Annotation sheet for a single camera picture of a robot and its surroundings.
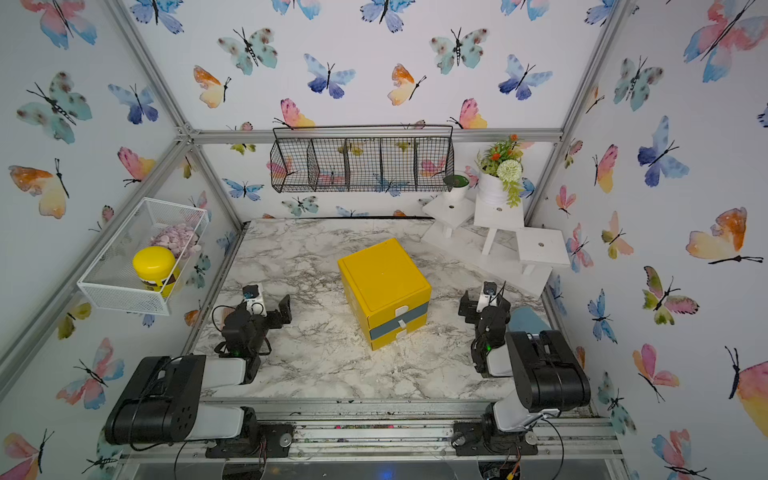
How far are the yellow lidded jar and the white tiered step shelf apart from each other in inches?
29.5

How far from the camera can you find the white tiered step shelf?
95 centimetres

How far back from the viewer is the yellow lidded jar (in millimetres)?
646
